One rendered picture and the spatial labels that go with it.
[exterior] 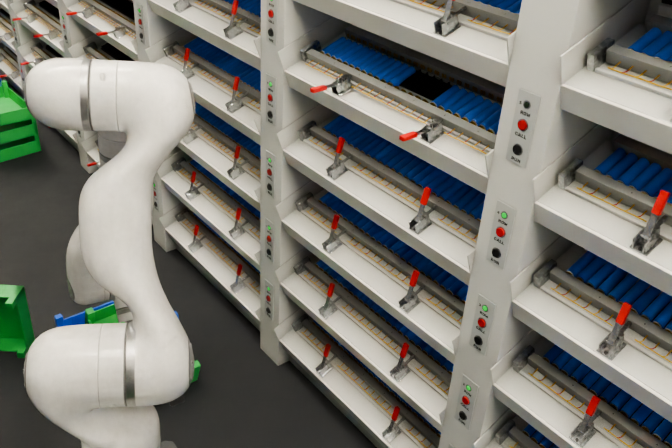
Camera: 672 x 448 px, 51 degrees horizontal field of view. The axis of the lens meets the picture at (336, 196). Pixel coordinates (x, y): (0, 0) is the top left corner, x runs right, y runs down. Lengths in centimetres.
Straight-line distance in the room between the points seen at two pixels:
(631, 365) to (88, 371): 81
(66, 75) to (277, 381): 127
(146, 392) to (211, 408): 95
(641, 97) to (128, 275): 75
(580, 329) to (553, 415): 20
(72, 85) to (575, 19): 70
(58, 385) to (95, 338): 8
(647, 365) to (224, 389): 121
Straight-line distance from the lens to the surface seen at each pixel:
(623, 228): 113
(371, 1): 139
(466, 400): 147
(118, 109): 101
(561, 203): 117
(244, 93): 193
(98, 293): 135
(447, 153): 128
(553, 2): 108
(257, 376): 208
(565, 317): 126
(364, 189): 152
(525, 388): 140
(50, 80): 102
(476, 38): 122
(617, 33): 117
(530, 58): 112
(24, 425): 206
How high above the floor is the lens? 146
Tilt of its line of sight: 30 degrees down
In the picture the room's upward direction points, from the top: 4 degrees clockwise
